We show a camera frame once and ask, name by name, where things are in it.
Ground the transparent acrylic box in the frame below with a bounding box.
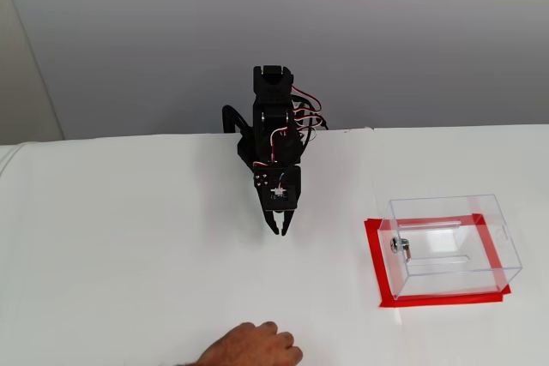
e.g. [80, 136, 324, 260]
[377, 194, 523, 302]

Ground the silver cam lock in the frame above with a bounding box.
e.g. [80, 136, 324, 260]
[389, 237, 419, 262]

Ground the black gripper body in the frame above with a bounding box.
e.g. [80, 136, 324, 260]
[252, 160, 303, 172]

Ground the red tape rectangle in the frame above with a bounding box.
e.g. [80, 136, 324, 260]
[364, 213, 512, 309]

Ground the red white gripper servo cable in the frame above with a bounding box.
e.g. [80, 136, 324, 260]
[252, 125, 289, 168]

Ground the black camera cable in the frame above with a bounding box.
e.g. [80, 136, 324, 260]
[295, 98, 330, 132]

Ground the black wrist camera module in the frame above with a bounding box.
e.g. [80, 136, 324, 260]
[264, 167, 302, 214]

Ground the bare human hand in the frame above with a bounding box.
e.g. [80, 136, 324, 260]
[199, 321, 305, 366]

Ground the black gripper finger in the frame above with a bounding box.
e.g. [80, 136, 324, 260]
[280, 208, 299, 237]
[253, 170, 281, 236]

